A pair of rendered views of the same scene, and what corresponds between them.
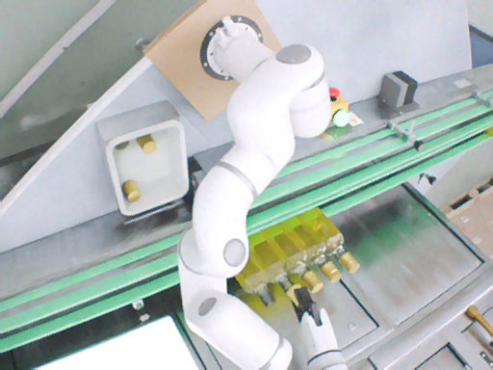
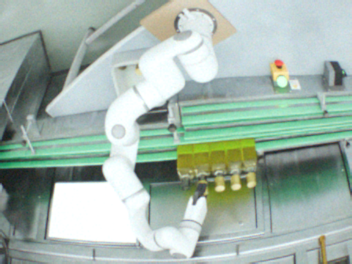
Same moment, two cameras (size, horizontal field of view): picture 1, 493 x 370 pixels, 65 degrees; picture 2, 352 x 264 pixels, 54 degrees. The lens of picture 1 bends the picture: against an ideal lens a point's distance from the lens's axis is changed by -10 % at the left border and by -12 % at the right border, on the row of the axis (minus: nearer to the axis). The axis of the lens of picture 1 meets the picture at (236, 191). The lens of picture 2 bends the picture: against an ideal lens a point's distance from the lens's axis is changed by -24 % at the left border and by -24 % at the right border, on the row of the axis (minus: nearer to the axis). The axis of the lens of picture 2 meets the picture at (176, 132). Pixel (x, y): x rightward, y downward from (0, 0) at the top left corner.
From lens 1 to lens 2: 0.77 m
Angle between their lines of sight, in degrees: 27
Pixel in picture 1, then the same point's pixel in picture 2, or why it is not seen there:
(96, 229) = not seen: hidden behind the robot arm
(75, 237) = (97, 116)
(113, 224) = not seen: hidden behind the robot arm
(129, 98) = (133, 43)
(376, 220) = (307, 163)
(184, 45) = (163, 20)
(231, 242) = (117, 125)
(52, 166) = (90, 73)
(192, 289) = (114, 152)
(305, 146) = (251, 93)
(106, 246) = not seen: hidden behind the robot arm
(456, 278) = (330, 217)
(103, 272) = (102, 139)
